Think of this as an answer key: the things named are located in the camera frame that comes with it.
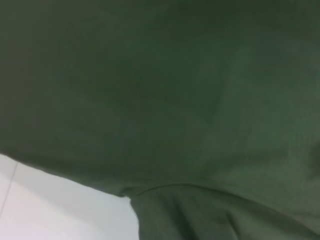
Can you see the dark green shirt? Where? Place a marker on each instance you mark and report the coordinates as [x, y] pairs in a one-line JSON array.
[[160, 87]]

